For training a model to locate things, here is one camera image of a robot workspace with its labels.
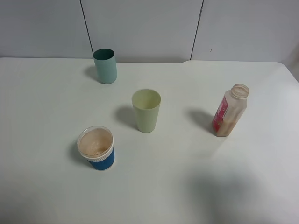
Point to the drink bottle with red label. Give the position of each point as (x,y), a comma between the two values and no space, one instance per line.
(231,108)

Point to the light green plastic cup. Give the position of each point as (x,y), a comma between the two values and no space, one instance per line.
(146,103)

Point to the blue sleeved clear cup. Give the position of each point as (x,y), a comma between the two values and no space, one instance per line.
(96,145)

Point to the teal plastic cup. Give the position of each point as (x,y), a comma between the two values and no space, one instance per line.
(105,63)

